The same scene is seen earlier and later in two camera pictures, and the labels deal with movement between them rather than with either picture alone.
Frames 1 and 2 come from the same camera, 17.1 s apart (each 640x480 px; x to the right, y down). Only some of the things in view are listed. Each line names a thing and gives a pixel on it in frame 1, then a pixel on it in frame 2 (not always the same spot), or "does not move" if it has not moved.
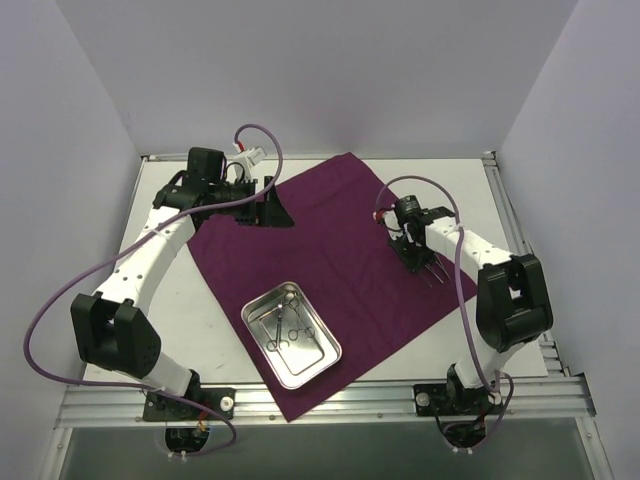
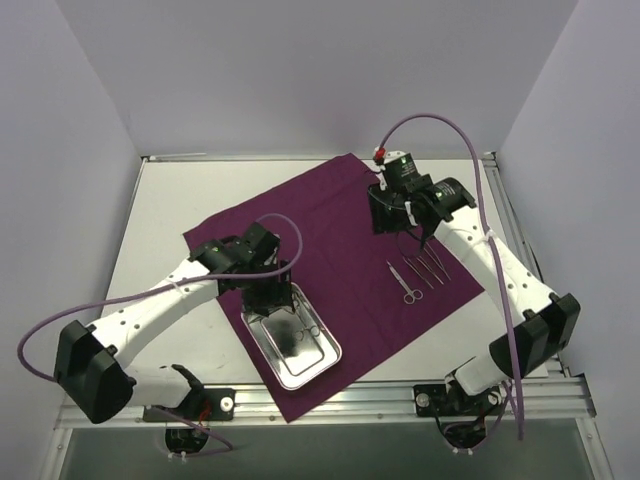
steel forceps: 441,266 does not move
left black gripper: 267,201 to 270,296
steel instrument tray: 291,335 does not move
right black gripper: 417,258 to 386,217
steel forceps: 434,273 does not move
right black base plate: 443,399 does not move
